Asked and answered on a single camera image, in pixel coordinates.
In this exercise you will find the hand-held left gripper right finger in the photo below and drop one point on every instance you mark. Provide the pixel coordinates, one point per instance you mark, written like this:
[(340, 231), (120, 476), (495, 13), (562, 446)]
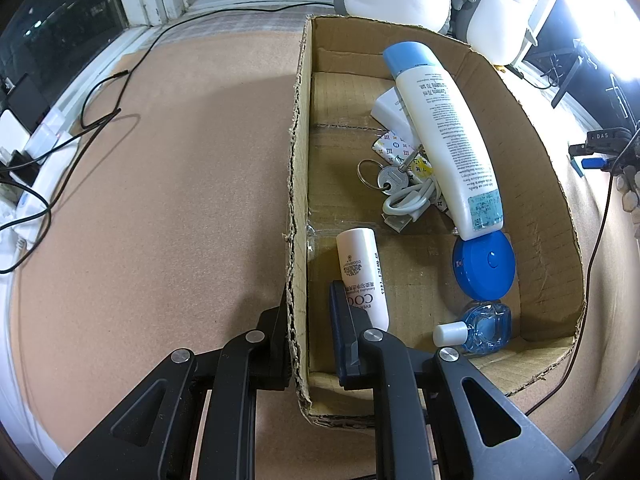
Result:
[(336, 330)]

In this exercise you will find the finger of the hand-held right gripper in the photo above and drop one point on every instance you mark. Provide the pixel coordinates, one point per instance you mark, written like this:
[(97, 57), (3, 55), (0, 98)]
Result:
[(597, 163), (590, 150)]

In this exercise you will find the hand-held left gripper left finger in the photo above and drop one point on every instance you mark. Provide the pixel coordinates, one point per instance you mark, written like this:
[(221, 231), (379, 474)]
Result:
[(275, 345)]

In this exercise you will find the small white cosmetic tube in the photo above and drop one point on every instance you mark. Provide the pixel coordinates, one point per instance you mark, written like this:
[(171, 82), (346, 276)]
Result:
[(357, 260)]

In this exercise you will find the white lotion bottle blue cap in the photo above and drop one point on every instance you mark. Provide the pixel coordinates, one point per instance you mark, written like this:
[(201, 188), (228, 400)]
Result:
[(445, 125)]

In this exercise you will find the clear blue eye drop bottle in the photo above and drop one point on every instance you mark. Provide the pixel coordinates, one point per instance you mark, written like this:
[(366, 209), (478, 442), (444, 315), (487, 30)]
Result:
[(487, 327)]

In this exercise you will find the round blue case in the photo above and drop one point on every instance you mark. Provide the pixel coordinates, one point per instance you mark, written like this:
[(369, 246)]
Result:
[(482, 265)]

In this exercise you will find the monogram lighter with yellow band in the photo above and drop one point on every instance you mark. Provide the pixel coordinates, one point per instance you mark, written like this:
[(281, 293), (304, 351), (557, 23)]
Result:
[(422, 166)]

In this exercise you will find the small white box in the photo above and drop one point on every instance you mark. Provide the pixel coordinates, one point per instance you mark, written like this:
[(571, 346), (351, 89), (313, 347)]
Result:
[(392, 110)]

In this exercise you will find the cardboard box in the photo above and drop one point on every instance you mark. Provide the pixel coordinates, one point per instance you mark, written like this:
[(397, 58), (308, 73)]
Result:
[(345, 110)]

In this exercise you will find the person's right hand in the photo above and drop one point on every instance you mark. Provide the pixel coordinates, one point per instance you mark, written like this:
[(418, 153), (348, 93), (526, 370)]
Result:
[(629, 195)]

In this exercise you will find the black tripod stand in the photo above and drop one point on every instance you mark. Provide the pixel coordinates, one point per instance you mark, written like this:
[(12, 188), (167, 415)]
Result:
[(570, 72)]

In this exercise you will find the small penguin plush toy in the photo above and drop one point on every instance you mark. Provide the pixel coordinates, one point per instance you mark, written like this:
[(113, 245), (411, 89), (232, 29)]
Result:
[(495, 20)]

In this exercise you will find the white power strip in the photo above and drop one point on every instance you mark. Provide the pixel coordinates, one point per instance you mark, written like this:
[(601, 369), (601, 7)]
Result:
[(47, 137)]

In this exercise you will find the black plug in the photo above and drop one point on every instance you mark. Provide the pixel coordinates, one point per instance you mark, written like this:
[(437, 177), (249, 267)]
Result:
[(22, 165)]

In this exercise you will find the checked cloth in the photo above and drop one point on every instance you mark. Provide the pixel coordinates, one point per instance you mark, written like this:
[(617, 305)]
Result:
[(240, 17)]

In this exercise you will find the white charger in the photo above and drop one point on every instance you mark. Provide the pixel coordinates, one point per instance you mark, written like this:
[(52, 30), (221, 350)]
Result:
[(12, 132)]

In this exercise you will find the black power adapter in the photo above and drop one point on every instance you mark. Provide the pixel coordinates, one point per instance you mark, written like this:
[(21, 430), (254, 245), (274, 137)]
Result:
[(27, 100)]

